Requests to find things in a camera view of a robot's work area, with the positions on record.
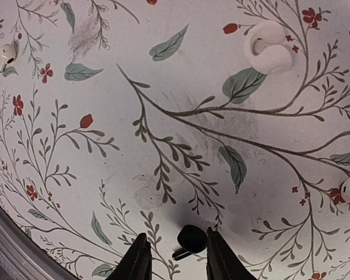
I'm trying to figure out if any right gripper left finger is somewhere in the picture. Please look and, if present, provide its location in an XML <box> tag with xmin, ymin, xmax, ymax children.
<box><xmin>106</xmin><ymin>233</ymin><xmax>152</xmax><ymax>280</ymax></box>

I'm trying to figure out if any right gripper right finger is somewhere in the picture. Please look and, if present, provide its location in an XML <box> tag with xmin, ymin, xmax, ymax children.
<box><xmin>206</xmin><ymin>227</ymin><xmax>256</xmax><ymax>280</ymax></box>

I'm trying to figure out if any black earbud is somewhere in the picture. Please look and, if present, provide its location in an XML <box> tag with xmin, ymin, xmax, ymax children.
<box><xmin>172</xmin><ymin>225</ymin><xmax>207</xmax><ymax>261</ymax></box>

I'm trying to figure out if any floral table mat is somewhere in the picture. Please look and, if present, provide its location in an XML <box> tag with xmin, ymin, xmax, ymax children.
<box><xmin>0</xmin><ymin>1</ymin><xmax>350</xmax><ymax>279</ymax></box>

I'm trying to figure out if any aluminium front rail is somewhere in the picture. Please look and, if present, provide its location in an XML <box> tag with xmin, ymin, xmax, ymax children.
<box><xmin>0</xmin><ymin>207</ymin><xmax>76</xmax><ymax>279</ymax></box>

